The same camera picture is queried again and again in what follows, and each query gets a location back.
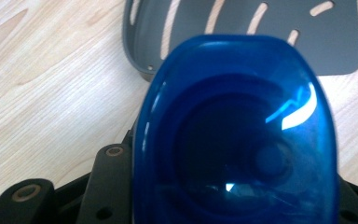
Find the grey slotted metal tray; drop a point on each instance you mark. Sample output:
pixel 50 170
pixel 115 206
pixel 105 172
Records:
pixel 329 40

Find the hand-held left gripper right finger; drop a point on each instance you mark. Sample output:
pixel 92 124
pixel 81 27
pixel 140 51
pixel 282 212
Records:
pixel 352 208

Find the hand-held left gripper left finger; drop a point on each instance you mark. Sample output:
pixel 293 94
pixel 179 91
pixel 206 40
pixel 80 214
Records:
pixel 108 186

